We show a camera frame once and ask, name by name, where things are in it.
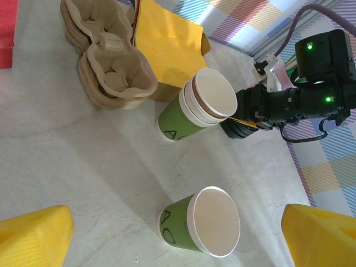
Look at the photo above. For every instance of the pulp cup carrier stack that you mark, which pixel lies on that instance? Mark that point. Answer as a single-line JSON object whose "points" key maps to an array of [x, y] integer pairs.
{"points": [[116, 105]]}

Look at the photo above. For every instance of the black cup lid stack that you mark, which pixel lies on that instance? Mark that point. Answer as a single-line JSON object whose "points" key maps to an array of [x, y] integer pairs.
{"points": [[236, 132]]}

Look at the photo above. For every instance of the yellow folded cloth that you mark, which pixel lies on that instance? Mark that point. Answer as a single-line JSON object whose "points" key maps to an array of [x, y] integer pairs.
{"points": [[167, 36]]}

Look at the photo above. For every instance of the green paper cup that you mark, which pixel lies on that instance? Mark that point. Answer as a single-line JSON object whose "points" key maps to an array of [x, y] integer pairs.
{"points": [[214, 222]]}

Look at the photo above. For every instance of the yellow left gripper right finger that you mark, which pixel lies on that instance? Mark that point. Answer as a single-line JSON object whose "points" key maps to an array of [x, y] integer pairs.
{"points": [[320, 239]]}

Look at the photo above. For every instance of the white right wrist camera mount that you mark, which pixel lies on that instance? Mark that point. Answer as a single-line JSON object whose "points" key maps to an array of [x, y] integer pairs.
{"points": [[274, 72]]}

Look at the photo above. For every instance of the red paper gift bag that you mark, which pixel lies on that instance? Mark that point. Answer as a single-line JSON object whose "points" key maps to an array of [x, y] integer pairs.
{"points": [[7, 27]]}

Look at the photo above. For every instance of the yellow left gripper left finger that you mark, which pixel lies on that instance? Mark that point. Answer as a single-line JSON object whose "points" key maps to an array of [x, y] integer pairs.
{"points": [[33, 239]]}

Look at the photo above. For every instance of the stacked paper cups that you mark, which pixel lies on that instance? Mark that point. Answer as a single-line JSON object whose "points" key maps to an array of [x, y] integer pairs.
{"points": [[178, 116]]}

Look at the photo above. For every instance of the brown pulp cup carrier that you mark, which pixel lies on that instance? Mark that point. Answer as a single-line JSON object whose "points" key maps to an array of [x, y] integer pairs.
{"points": [[116, 64]]}

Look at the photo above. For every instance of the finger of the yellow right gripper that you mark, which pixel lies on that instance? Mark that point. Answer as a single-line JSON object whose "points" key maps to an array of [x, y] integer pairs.
{"points": [[244, 122]]}

